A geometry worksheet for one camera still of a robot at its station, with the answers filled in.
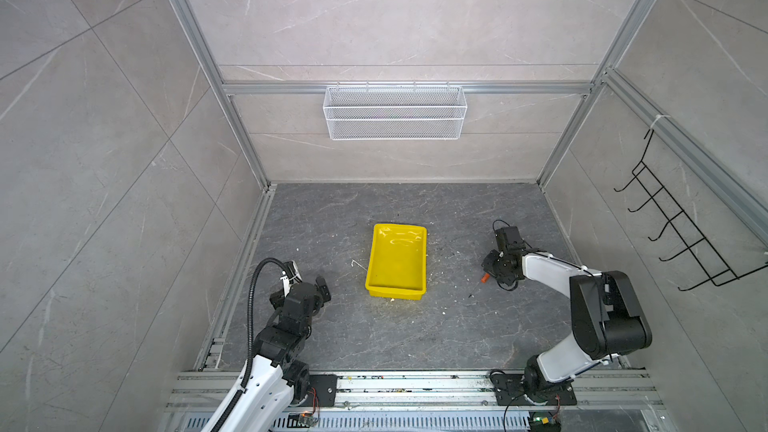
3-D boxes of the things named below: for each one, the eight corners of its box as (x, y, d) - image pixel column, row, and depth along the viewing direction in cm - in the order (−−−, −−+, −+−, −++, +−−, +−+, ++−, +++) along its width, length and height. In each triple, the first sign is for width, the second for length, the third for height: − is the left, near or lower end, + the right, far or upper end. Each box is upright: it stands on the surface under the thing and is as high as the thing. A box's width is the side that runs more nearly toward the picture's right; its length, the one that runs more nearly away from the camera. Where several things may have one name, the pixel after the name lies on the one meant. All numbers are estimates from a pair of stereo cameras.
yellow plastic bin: (366, 301, 91) (365, 291, 85) (370, 231, 108) (369, 219, 102) (428, 301, 91) (431, 291, 85) (423, 231, 108) (424, 219, 102)
